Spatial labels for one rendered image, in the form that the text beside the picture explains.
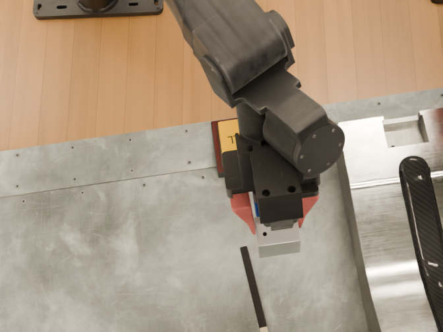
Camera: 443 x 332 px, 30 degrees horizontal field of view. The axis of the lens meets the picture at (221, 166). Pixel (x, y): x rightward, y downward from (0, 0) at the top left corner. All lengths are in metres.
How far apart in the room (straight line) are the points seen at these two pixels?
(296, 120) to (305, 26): 0.50
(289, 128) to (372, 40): 0.50
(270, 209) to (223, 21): 0.19
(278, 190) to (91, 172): 0.44
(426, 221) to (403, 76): 0.26
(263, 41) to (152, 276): 0.45
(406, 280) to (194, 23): 0.43
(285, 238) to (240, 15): 0.29
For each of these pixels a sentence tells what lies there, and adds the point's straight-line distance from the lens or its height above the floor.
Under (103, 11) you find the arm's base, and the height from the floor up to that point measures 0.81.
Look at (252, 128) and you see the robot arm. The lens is 0.84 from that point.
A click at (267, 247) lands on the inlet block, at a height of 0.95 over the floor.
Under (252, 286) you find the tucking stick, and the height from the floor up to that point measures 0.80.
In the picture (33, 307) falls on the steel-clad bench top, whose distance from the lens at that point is 1.15.
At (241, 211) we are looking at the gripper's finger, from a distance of 0.90.
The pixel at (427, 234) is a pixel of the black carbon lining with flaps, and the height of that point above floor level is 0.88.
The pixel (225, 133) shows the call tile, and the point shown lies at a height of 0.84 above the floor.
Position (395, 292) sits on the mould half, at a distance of 1.01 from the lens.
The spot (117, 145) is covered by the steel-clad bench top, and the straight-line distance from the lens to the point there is 1.19.
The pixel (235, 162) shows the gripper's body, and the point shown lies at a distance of 0.91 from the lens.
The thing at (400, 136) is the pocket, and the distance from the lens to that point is 1.11.
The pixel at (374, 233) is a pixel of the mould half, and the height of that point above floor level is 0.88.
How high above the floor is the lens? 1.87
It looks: 68 degrees down
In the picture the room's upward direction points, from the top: 12 degrees counter-clockwise
